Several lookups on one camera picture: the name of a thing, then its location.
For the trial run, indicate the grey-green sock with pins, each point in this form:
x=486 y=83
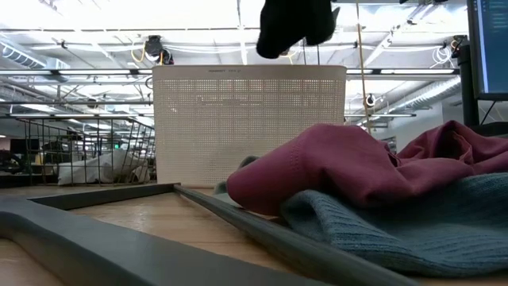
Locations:
x=246 y=163

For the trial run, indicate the grey side desk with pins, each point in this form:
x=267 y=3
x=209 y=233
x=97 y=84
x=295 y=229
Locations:
x=492 y=129

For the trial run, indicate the black cloth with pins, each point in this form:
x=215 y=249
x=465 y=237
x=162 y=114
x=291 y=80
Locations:
x=293 y=24

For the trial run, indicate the grey tray frame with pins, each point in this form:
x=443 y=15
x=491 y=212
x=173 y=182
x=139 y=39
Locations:
x=119 y=254

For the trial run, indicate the white perforated plastic bin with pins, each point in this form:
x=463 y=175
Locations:
x=246 y=119

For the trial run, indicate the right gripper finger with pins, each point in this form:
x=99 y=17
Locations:
x=335 y=20

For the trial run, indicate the maroon cloth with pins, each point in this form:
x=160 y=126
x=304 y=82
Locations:
x=337 y=167

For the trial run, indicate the silver ventilation duct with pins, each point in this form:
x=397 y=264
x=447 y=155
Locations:
x=428 y=95

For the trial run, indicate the black computer monitor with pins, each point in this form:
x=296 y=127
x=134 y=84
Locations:
x=492 y=51

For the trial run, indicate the light grey shirt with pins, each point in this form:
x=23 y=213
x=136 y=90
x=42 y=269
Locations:
x=103 y=168

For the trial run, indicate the teal knitted sock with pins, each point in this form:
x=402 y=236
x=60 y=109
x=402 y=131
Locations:
x=397 y=230

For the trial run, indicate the black monitor stand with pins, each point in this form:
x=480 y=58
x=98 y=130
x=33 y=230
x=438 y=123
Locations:
x=468 y=79

